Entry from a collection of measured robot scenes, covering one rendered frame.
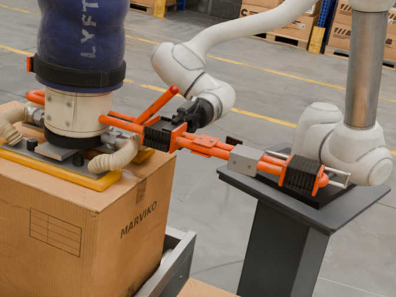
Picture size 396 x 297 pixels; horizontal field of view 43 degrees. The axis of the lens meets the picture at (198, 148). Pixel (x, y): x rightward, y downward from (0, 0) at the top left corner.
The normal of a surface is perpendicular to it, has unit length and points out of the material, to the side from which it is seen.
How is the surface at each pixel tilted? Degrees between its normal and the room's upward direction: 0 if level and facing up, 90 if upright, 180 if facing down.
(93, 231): 90
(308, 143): 90
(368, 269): 0
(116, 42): 76
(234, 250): 0
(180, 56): 54
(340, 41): 93
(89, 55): 85
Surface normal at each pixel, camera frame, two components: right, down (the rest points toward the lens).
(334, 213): 0.15, -0.90
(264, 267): -0.65, 0.22
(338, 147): -0.88, 0.24
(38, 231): -0.40, 0.32
